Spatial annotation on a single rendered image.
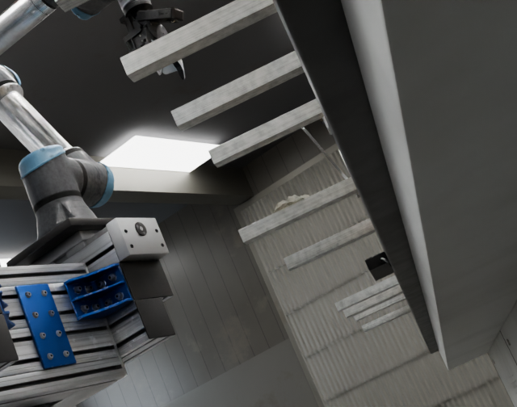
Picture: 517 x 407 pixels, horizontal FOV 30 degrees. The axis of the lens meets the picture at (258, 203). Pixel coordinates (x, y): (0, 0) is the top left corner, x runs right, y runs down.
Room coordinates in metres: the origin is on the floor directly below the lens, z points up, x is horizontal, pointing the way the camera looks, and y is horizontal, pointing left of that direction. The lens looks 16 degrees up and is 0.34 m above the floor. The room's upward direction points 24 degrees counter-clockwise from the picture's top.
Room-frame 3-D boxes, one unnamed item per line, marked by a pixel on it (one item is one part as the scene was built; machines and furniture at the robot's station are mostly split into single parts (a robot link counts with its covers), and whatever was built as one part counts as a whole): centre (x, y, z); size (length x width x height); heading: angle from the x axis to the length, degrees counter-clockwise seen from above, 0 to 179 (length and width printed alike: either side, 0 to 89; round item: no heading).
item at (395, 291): (3.45, -0.34, 0.80); 0.43 x 0.03 x 0.04; 84
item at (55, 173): (2.12, 0.43, 1.20); 0.13 x 0.12 x 0.14; 158
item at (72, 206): (2.12, 0.43, 1.09); 0.15 x 0.15 x 0.10
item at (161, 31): (2.12, 0.08, 1.46); 0.09 x 0.08 x 0.12; 60
